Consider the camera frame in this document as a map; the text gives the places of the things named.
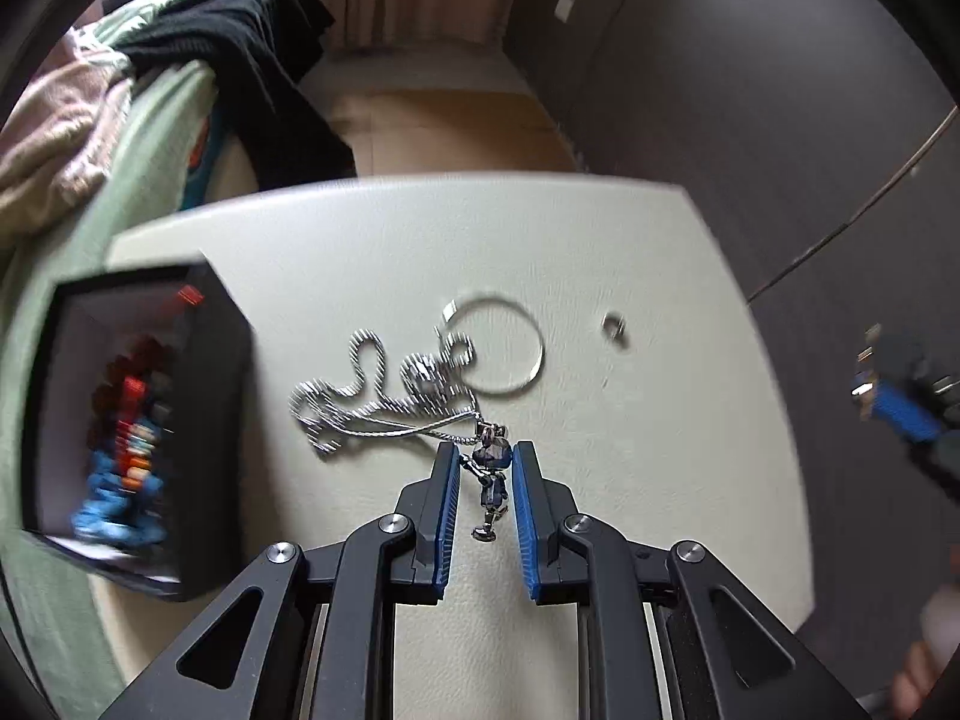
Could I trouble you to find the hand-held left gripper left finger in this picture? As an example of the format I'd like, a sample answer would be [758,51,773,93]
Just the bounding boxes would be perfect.
[97,442,461,720]

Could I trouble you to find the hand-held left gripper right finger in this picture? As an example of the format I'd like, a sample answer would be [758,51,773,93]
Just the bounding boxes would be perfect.
[512,441,863,720]

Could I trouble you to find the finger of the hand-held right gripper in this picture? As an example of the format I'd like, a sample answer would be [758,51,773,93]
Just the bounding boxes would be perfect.
[850,325,946,446]

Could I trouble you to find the silver necklace with robot pendant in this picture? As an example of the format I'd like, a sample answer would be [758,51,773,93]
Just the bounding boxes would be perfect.
[289,330,518,542]

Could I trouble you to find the black cardboard box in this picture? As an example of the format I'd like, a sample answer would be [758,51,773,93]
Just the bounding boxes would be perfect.
[18,258,254,603]

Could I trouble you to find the pile of beaded bracelets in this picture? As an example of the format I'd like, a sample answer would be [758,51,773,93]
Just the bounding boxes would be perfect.
[70,336,179,554]

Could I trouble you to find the person's right hand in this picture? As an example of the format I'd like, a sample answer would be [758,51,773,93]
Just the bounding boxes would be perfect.
[892,637,960,718]

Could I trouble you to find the silver bangle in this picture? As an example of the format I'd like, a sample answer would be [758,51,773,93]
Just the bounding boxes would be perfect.
[437,295,546,399]

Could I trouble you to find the green bed blanket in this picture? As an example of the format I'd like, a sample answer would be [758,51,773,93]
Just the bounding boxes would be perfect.
[0,60,220,720]

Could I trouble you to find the black knitted cloth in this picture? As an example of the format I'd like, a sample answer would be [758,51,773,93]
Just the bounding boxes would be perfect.
[115,0,356,190]

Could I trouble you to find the beige fleece blanket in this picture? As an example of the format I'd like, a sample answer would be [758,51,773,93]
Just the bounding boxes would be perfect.
[0,51,137,250]

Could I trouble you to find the light green quilt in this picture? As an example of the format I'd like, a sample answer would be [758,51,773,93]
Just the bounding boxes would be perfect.
[70,0,197,66]

